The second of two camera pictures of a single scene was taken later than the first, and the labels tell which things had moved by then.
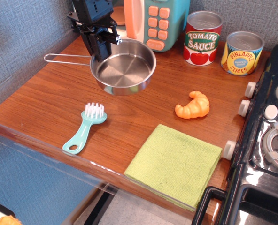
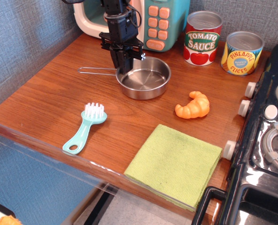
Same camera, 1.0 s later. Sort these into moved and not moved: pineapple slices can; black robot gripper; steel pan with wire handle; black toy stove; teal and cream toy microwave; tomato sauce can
Moved: black robot gripper; steel pan with wire handle
Not moved: black toy stove; pineapple slices can; tomato sauce can; teal and cream toy microwave
